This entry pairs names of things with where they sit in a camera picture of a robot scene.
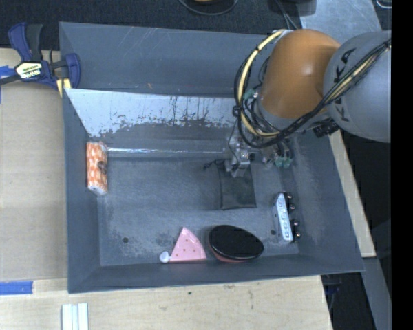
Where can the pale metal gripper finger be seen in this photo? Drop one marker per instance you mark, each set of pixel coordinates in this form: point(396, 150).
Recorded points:
point(229, 167)
point(243, 167)

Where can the grey metal bin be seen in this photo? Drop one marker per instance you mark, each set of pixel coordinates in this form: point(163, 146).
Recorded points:
point(165, 198)

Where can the black oval disc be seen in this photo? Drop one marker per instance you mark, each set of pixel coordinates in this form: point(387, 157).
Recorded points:
point(234, 242)

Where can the pink triangular toy hat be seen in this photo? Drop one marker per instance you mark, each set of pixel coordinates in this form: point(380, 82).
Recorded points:
point(187, 249)

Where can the orange and white patterned packet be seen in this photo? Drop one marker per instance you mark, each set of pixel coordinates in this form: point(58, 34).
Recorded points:
point(96, 167)

